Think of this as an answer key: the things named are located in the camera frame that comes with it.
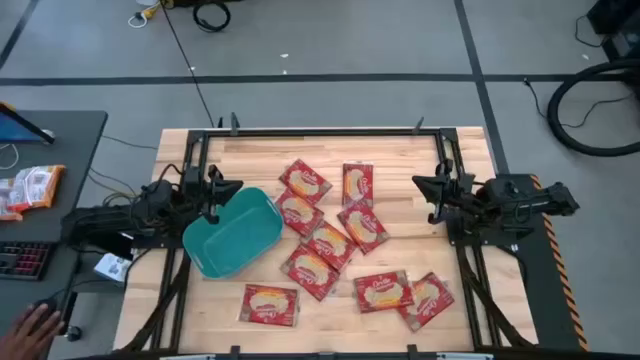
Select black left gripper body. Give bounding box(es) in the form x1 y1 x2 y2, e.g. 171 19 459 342
184 163 225 225

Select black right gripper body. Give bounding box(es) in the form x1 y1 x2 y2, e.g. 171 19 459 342
427 158 479 225

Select red popcorn bag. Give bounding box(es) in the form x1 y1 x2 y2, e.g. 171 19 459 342
341 162 375 209
352 270 415 314
279 243 341 302
238 283 301 328
303 220 357 273
397 271 456 333
278 158 334 205
336 202 391 255
274 189 325 238

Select teal plastic basket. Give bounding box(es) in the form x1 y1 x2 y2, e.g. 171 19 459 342
182 187 285 280

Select black control box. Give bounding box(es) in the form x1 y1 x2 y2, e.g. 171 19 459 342
69 230 134 261

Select white cardboard box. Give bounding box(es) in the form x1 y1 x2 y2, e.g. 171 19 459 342
93 252 134 284

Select dark grey side desk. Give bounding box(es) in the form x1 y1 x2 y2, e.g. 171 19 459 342
0 109 109 360

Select black keyboard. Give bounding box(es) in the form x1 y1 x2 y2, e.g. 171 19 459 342
0 241 56 281

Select small orange white snack package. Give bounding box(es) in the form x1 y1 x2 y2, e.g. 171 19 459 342
0 177 24 222

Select computer monitor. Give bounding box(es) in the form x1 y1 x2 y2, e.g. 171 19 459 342
0 101 56 146

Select person's hand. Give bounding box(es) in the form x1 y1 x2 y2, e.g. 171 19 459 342
0 302 66 360

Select black equipment case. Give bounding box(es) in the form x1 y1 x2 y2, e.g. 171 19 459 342
585 0 640 62

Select black base plate hazard stripe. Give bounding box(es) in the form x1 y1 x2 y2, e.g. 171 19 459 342
492 173 591 352

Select long thin black floor cable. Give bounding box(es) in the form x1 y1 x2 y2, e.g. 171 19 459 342
159 0 216 129

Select thick black hose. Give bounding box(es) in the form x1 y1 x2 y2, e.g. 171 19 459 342
546 59 640 158

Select coiled black cable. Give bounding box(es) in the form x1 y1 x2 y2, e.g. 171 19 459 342
192 0 232 34

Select white cable yellow plug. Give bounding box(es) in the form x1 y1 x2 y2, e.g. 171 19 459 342
127 0 162 29

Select white cable on desk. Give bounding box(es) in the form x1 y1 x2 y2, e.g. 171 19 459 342
0 143 20 171

